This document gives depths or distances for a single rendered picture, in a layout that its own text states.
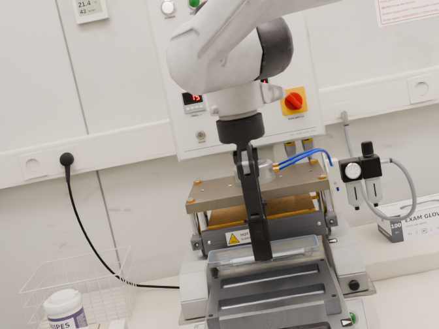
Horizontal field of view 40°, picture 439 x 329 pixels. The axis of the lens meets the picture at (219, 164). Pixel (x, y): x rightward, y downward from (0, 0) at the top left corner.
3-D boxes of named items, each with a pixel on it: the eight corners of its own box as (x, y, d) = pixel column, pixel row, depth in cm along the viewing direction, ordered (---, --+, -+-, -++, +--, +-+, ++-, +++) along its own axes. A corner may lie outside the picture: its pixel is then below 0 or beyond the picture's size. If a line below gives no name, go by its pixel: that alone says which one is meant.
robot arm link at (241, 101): (202, 90, 92) (209, 125, 93) (284, 74, 91) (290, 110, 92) (208, 82, 104) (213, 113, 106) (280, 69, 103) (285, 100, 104)
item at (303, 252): (209, 275, 101) (206, 263, 100) (211, 262, 106) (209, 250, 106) (321, 258, 99) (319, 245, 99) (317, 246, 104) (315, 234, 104)
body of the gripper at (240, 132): (216, 115, 102) (227, 169, 104) (213, 123, 93) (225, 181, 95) (260, 108, 101) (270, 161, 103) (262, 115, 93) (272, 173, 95)
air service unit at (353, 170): (330, 211, 138) (320, 148, 135) (395, 200, 136) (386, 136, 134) (334, 218, 133) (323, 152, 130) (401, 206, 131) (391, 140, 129)
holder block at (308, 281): (215, 289, 107) (212, 276, 107) (328, 271, 106) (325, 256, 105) (209, 333, 91) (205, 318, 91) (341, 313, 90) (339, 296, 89)
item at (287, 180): (204, 214, 139) (192, 159, 137) (339, 190, 136) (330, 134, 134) (194, 250, 115) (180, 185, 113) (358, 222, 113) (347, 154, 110)
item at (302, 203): (216, 220, 132) (207, 178, 130) (317, 202, 130) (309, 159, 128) (211, 247, 115) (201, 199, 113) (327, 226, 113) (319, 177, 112)
